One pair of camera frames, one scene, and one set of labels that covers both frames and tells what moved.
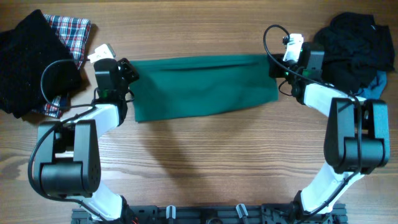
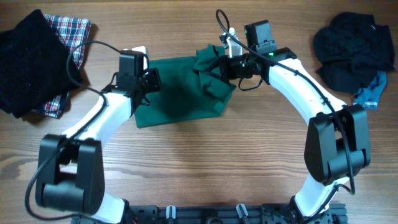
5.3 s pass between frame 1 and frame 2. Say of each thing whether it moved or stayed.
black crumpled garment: stayed
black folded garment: stayed
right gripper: moved
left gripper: moved
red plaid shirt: stayed
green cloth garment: moved
